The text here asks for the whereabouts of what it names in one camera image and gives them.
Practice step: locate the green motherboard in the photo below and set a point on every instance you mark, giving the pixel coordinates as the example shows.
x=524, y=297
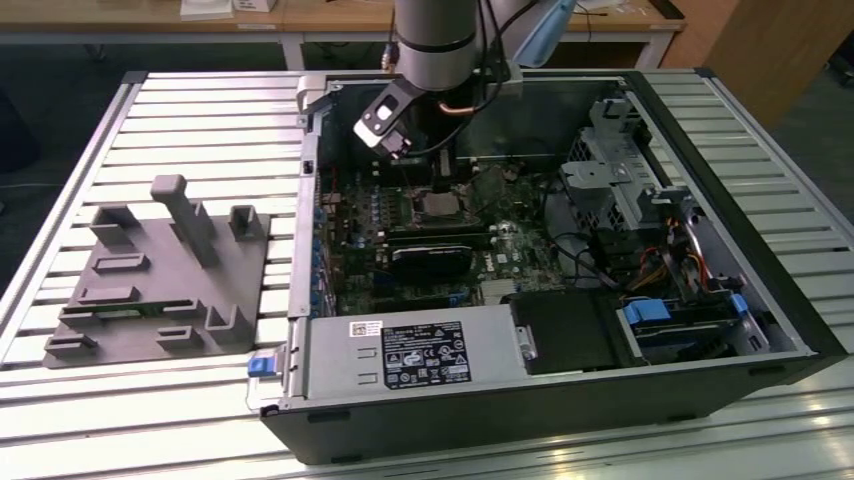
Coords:
x=521, y=250

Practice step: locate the grey parts rack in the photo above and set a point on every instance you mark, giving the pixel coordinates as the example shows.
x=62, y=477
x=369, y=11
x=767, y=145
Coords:
x=168, y=280

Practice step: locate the silver CPU with green edge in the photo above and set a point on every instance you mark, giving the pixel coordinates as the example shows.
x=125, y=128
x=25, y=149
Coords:
x=442, y=203

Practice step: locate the grey power supply unit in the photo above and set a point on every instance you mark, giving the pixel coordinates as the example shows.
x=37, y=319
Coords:
x=348, y=345

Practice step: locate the black open PC case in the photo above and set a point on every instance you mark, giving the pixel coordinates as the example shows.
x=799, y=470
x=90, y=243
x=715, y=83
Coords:
x=468, y=430

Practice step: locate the grey case latch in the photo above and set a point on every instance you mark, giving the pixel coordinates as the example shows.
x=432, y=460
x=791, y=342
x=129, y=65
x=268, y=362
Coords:
x=313, y=92

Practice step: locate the black RAM slot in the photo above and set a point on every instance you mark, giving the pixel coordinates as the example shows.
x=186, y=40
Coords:
x=441, y=234
x=441, y=238
x=441, y=226
x=441, y=230

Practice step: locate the grey metal disk bay cage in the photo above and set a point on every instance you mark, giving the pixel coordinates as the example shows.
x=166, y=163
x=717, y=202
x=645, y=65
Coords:
x=601, y=175

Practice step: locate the hard disk in blue carrier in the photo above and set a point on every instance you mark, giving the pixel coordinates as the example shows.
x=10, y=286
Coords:
x=644, y=310

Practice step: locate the black plastic shroud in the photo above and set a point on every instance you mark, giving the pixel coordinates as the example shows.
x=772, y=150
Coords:
x=568, y=330

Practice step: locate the wooden desk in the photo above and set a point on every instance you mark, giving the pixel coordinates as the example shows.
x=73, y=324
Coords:
x=321, y=22

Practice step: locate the white box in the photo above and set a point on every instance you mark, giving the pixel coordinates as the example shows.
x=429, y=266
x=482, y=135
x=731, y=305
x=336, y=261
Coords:
x=208, y=10

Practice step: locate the silver chipset heatsink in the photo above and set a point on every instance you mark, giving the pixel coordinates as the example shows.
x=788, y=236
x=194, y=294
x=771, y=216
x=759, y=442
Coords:
x=501, y=291

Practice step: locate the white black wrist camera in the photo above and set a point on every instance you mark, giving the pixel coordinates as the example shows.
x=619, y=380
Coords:
x=384, y=120

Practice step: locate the thin metal locking lever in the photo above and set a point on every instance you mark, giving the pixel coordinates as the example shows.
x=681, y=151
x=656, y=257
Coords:
x=405, y=180

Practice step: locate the brown wooden cabinet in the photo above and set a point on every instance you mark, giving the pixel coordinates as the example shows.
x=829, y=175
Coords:
x=781, y=55

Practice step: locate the blue plastic clip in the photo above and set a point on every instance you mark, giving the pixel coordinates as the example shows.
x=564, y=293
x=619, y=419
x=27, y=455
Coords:
x=739, y=306

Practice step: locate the green RAM stick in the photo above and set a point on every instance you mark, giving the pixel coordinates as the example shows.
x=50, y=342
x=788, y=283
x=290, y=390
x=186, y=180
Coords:
x=127, y=311

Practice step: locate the black graphics card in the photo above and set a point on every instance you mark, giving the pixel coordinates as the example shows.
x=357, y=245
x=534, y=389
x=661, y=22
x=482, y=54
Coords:
x=430, y=260

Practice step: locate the CPU socket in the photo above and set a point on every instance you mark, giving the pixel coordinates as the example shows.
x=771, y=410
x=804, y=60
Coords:
x=417, y=217

